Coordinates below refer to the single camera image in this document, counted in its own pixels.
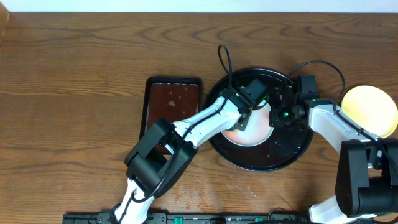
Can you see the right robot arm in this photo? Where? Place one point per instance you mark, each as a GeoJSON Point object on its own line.
{"type": "Point", "coordinates": [366, 181]}

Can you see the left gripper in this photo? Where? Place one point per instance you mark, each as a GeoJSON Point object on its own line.
{"type": "Point", "coordinates": [243, 130]}

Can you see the round black tray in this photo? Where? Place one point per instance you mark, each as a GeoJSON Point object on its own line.
{"type": "Point", "coordinates": [284, 146]}

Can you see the rectangular brown black-rimmed tray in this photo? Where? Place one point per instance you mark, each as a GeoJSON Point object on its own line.
{"type": "Point", "coordinates": [172, 98]}

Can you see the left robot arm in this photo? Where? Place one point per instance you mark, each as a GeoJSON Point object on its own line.
{"type": "Point", "coordinates": [161, 156]}

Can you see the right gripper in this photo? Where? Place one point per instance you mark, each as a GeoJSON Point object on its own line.
{"type": "Point", "coordinates": [276, 122]}

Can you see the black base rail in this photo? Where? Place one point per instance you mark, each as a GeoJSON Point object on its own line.
{"type": "Point", "coordinates": [163, 218]}

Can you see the yellow plate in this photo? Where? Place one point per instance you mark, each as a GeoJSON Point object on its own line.
{"type": "Point", "coordinates": [372, 109]}

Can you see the light green plate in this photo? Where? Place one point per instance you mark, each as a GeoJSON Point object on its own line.
{"type": "Point", "coordinates": [257, 129]}

